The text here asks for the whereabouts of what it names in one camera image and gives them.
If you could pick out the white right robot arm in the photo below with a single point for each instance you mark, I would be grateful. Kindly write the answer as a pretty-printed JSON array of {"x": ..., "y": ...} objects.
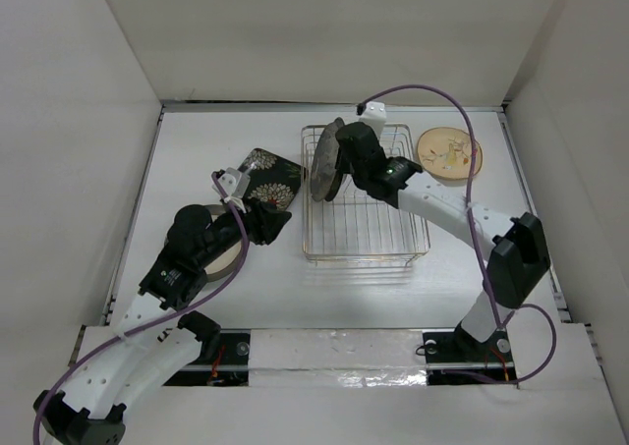
[{"x": 512, "y": 251}]

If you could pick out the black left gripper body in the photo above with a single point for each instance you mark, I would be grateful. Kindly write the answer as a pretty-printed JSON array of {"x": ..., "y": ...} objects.
[{"x": 228, "y": 233}]

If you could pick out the steel wire dish rack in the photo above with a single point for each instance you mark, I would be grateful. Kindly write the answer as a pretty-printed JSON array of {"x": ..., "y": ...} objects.
[{"x": 357, "y": 228}]

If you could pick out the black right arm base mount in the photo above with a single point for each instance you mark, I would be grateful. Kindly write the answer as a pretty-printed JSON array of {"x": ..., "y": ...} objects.
[{"x": 448, "y": 365}]

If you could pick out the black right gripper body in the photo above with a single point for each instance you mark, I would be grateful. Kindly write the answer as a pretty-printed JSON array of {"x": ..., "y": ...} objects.
[{"x": 343, "y": 164}]

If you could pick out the beige leaf pattern plate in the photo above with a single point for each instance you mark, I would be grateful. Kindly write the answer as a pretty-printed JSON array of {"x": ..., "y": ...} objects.
[{"x": 446, "y": 153}]

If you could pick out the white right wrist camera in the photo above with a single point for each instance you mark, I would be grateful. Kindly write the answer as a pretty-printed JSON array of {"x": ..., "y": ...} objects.
[{"x": 374, "y": 115}]

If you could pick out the grey reindeer round plate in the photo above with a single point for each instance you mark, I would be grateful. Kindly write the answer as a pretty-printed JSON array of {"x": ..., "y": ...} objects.
[{"x": 322, "y": 168}]

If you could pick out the cream plate black glossy rim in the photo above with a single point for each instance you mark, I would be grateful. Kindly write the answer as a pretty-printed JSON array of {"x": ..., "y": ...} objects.
[{"x": 339, "y": 180}]

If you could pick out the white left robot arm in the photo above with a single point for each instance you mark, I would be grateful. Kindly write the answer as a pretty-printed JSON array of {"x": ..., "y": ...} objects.
[{"x": 161, "y": 331}]

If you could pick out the black floral square plate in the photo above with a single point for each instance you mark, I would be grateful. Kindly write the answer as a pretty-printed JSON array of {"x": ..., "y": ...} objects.
[{"x": 273, "y": 179}]

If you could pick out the cream plate brown rim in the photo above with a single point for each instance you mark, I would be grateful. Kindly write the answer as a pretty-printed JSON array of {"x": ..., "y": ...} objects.
[{"x": 226, "y": 263}]

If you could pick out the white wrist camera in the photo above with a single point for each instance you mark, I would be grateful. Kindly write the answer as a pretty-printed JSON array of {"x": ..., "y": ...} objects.
[
  {"x": 231, "y": 185},
  {"x": 374, "y": 115}
]

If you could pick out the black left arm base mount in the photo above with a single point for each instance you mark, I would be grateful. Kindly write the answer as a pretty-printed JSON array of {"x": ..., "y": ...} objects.
[{"x": 224, "y": 355}]

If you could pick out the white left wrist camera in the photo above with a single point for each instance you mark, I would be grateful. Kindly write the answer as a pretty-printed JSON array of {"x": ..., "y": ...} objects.
[{"x": 231, "y": 185}]

